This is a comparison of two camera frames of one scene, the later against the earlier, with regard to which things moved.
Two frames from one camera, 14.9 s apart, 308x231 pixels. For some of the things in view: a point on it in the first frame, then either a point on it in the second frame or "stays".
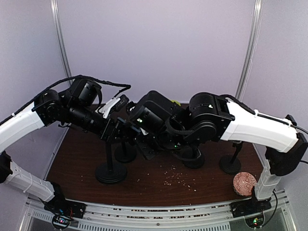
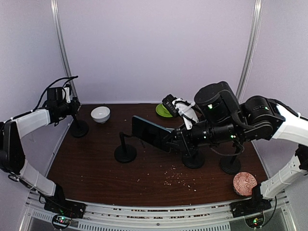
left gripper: [109, 137] → [74, 110]
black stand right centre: [191, 158] stays
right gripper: [148, 152] → [183, 144]
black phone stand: [109, 173] → [79, 128]
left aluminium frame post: [58, 24] stays
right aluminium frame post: [248, 65] stays
